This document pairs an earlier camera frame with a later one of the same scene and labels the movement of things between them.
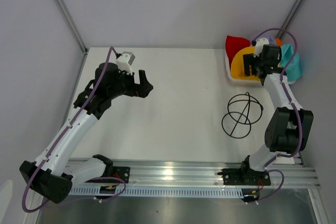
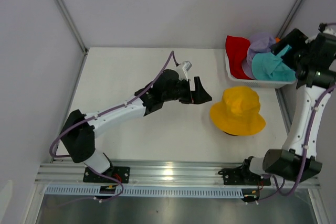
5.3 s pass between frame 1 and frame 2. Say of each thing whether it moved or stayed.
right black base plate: stayed
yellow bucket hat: moved
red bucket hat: stayed
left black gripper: moved
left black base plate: stayed
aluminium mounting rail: stayed
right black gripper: moved
